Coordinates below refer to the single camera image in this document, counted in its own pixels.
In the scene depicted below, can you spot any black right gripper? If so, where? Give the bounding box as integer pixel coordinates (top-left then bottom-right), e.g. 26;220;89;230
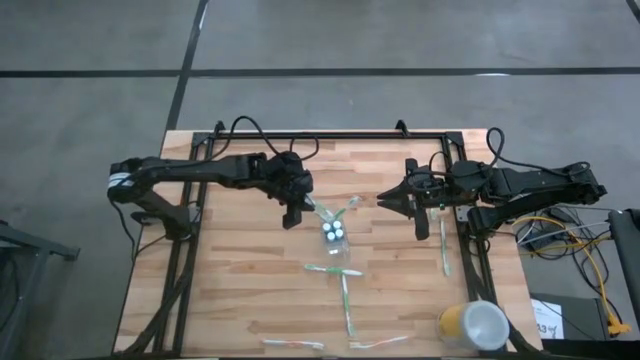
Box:
377;158;489;241

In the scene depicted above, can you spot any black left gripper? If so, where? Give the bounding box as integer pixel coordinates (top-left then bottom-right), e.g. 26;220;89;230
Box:
259;151;317;231

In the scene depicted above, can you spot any clear acrylic organizer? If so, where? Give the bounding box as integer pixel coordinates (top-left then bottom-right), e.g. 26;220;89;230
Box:
319;215;352;269

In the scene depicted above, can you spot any wrapped orange white toothbrush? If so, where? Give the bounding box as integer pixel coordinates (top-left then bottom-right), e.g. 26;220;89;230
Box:
348;335;411;351
260;338;326;351

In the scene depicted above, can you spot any white and yellow cup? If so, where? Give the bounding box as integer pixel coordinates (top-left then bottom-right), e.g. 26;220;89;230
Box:
436;299;511;352

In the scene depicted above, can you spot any white paper sign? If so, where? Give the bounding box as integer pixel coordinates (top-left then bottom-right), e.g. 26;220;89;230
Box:
529;298;565;341

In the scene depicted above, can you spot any black floor box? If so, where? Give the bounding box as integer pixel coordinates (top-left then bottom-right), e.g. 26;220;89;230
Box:
529;292;640;360

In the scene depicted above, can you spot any black metal stand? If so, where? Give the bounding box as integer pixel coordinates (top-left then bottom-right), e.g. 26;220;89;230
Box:
0;219;82;360

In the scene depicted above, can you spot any black aluminium table frame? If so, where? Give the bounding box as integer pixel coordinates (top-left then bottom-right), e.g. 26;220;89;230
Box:
112;119;544;359

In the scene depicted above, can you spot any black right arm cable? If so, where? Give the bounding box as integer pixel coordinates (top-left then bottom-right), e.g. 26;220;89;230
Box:
429;126;556;176

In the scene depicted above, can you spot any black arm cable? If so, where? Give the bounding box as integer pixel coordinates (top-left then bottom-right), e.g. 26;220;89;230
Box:
429;126;556;176
202;115;321;164

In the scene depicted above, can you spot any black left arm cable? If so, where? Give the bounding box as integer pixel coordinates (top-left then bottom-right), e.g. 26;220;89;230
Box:
202;115;321;164

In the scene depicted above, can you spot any black floor cable bundle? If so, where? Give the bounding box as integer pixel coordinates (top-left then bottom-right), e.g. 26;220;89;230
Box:
514;207;614;301

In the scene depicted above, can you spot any black equipment post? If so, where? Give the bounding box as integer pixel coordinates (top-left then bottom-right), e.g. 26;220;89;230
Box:
607;208;640;326

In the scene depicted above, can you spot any yellow floor cable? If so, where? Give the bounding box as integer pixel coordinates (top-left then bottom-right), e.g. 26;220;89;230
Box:
509;213;634;337

